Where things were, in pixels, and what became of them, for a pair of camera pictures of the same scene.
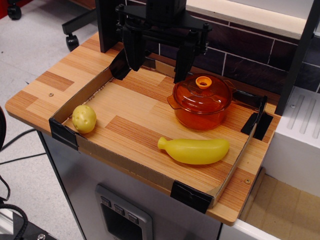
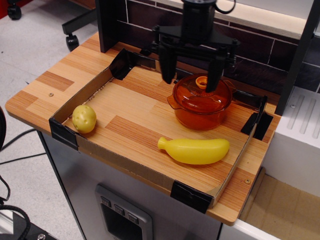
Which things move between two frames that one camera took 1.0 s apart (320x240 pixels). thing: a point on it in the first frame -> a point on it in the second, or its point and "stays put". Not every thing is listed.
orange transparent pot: [200, 101] stays put
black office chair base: [75, 24] stays put
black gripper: [164, 19] -> [196, 37]
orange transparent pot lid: [202, 94] stays put
